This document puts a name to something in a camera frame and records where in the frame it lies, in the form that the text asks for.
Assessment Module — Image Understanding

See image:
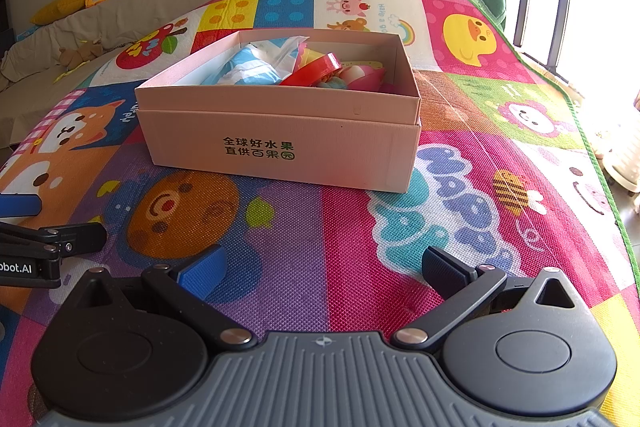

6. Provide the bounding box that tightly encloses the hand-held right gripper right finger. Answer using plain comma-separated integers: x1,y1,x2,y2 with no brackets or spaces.
391,247,583,353

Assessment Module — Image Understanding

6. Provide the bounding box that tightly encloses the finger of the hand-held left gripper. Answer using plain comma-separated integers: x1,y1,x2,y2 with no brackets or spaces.
0,194,42,219
0,222,107,257

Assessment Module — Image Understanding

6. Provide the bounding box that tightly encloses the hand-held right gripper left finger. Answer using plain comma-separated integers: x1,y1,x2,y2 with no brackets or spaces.
70,244,256,350

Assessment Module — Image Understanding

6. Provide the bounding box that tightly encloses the pink cardboard box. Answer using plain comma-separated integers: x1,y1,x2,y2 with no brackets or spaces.
134,29,422,194

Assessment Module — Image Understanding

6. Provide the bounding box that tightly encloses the pink plastic basket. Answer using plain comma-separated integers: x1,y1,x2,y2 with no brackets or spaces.
345,63,388,92

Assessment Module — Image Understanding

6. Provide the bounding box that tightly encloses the blue white cotton pad packet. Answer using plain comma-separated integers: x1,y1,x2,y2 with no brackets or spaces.
202,36,311,86

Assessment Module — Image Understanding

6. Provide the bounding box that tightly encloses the colourful printed play mat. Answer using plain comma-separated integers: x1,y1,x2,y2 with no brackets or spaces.
0,0,640,427

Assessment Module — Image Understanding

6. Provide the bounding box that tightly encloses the yellow plastic toy piece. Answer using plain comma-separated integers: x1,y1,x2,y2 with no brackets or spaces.
52,67,83,85

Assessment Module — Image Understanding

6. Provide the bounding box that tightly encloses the brown teddy plush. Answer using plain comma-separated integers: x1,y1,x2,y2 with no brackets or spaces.
57,41,103,72

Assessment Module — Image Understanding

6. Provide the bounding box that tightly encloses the yellow cushion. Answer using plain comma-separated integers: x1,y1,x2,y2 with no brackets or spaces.
30,0,87,26

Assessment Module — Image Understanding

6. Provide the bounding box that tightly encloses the beige covered sofa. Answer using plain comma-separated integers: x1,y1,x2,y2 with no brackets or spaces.
0,0,311,148

